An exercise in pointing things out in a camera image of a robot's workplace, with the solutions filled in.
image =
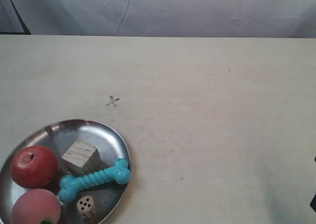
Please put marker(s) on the pink toy peach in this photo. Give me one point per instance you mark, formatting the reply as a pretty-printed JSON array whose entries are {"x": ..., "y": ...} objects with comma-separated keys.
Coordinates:
[{"x": 37, "y": 206}]

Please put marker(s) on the red toy apple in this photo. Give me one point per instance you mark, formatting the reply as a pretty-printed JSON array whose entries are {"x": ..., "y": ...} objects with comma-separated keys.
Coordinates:
[{"x": 34, "y": 167}]

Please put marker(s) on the white wrinkled backdrop cloth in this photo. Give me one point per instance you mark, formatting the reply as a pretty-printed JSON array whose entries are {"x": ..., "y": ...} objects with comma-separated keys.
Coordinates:
[{"x": 161, "y": 18}]

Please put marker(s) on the teal rubber bone toy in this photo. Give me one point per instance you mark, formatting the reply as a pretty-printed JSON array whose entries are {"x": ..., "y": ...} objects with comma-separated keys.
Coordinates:
[{"x": 70, "y": 186}]

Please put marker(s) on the light wooden block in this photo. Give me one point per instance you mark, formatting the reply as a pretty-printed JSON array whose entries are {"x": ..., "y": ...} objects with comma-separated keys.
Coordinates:
[{"x": 81, "y": 158}]

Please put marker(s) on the wooden die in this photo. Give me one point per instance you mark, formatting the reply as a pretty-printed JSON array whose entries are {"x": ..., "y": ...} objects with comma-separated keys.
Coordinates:
[{"x": 86, "y": 207}]

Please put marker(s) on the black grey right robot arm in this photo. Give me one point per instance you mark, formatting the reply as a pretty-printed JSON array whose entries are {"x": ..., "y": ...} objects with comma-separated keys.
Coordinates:
[{"x": 313, "y": 203}]

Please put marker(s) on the round silver metal plate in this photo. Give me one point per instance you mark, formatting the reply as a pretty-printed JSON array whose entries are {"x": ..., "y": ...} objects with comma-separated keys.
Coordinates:
[{"x": 59, "y": 137}]

